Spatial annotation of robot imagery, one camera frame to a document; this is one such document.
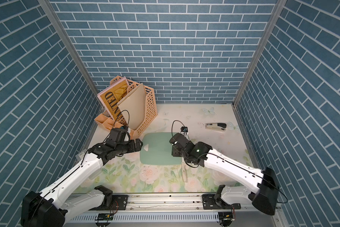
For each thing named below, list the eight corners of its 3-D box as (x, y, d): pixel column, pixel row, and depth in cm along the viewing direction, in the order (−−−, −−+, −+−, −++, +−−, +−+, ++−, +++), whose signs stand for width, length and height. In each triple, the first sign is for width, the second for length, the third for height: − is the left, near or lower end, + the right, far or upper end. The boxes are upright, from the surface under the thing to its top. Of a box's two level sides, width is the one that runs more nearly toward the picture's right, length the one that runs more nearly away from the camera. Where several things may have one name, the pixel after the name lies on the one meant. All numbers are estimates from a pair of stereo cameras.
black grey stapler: (205, 129, 106) (206, 126, 103) (205, 125, 109) (206, 121, 106) (225, 131, 106) (226, 127, 102) (224, 126, 108) (225, 123, 105)
